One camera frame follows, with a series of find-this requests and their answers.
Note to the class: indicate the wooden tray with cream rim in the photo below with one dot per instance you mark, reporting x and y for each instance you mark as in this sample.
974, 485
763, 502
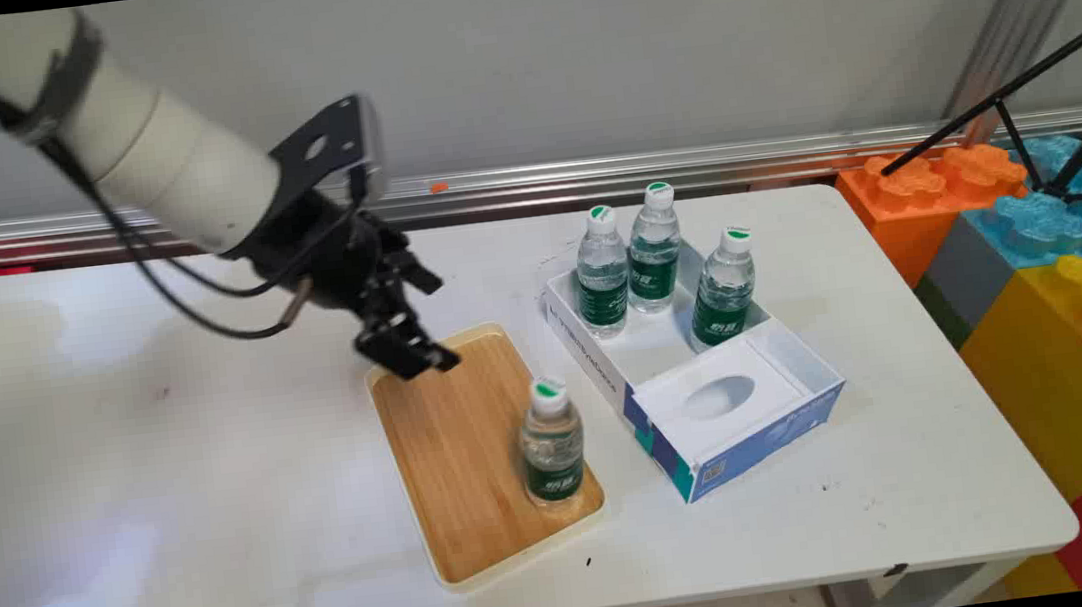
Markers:
456, 453

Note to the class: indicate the grey toy block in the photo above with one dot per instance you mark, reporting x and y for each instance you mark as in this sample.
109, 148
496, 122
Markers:
965, 274

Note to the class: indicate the clear water bottle green label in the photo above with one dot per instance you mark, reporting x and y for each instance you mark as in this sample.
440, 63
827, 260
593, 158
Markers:
553, 463
653, 267
721, 310
603, 287

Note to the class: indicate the black table edge clip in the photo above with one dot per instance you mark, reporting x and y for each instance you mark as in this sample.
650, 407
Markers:
894, 569

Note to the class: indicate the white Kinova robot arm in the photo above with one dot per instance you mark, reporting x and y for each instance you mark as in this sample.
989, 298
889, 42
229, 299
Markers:
152, 143

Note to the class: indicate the black camera mounting plate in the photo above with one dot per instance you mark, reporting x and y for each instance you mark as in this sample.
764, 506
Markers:
332, 136

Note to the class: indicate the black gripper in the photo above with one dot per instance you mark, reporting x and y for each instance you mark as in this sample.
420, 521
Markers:
325, 256

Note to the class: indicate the orange toy block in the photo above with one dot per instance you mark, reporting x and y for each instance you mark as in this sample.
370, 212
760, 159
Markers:
894, 216

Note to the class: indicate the light blue toy block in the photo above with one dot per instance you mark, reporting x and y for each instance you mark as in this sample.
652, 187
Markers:
1036, 226

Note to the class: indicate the black tripod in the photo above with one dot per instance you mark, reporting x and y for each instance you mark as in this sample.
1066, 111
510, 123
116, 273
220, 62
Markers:
945, 130

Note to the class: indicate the large coloured building blocks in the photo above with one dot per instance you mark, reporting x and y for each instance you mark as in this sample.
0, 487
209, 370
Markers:
1041, 372

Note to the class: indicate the white and blue cardboard box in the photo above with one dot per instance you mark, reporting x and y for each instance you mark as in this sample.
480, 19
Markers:
776, 435

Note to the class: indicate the aluminium rail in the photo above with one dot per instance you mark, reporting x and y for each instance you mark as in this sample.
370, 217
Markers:
588, 178

